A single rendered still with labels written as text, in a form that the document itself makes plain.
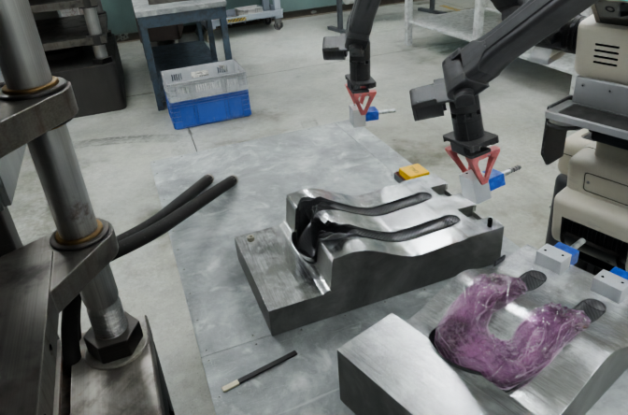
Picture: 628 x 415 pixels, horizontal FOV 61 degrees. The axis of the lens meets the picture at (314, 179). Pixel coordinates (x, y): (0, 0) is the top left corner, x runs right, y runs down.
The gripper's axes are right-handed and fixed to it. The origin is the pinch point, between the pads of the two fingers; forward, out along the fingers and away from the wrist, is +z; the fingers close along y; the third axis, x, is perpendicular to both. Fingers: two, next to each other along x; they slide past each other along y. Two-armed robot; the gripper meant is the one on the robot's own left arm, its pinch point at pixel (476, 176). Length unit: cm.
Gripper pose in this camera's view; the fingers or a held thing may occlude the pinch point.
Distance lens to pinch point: 114.6
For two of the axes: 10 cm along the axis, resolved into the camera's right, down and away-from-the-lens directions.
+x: 9.1, -3.6, 2.1
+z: 2.6, 8.9, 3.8
